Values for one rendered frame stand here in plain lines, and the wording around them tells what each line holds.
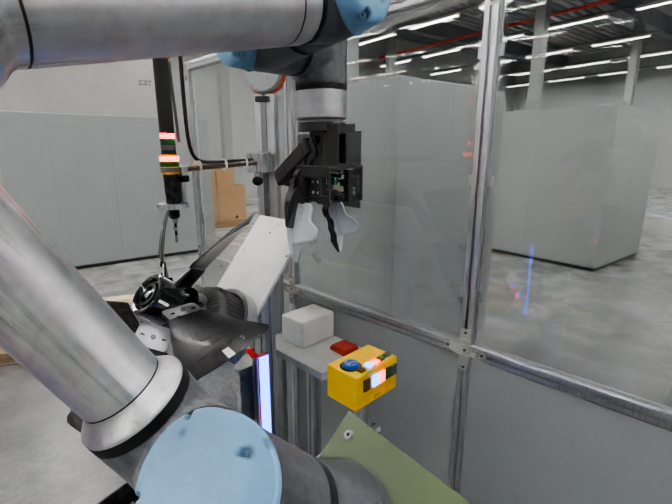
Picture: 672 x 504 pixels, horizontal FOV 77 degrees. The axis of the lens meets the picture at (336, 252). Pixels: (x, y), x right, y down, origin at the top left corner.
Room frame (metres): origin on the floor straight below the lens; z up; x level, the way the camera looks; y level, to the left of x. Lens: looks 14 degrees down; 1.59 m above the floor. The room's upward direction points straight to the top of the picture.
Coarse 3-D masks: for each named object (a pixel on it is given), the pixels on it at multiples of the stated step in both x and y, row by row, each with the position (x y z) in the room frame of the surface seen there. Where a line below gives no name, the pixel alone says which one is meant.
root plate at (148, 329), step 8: (144, 328) 1.03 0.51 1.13; (152, 328) 1.03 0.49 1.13; (160, 328) 1.04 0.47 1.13; (168, 328) 1.04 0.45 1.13; (144, 336) 1.02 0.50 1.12; (160, 336) 1.03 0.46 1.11; (168, 336) 1.03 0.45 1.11; (152, 344) 1.01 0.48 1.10; (160, 344) 1.01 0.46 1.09; (168, 344) 1.02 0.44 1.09
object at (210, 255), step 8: (240, 224) 1.06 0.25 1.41; (232, 232) 1.03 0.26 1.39; (224, 240) 1.11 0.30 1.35; (232, 240) 1.20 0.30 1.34; (216, 248) 1.11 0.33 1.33; (224, 248) 1.18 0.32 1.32; (200, 256) 1.06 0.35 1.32; (208, 256) 1.11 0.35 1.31; (216, 256) 1.17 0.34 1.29; (192, 264) 1.06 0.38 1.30; (200, 264) 1.11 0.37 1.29; (208, 264) 1.16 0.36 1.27
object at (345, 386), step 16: (352, 352) 1.01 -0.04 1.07; (368, 352) 1.01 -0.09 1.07; (384, 352) 1.01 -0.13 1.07; (336, 368) 0.93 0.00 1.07; (368, 368) 0.93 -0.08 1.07; (384, 368) 0.96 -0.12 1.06; (336, 384) 0.93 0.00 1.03; (352, 384) 0.89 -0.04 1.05; (384, 384) 0.96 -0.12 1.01; (336, 400) 0.93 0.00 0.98; (352, 400) 0.89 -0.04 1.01; (368, 400) 0.91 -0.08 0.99
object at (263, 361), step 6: (264, 360) 0.77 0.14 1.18; (264, 366) 0.77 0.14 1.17; (264, 372) 0.77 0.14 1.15; (264, 378) 0.77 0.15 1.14; (264, 384) 0.77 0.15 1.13; (264, 390) 0.77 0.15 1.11; (264, 396) 0.77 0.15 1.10; (264, 402) 0.77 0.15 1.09; (264, 408) 0.77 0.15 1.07; (264, 414) 0.77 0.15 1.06; (270, 414) 0.78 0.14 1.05; (264, 420) 0.76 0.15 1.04; (270, 420) 0.78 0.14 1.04; (264, 426) 0.76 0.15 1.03; (270, 426) 0.77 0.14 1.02
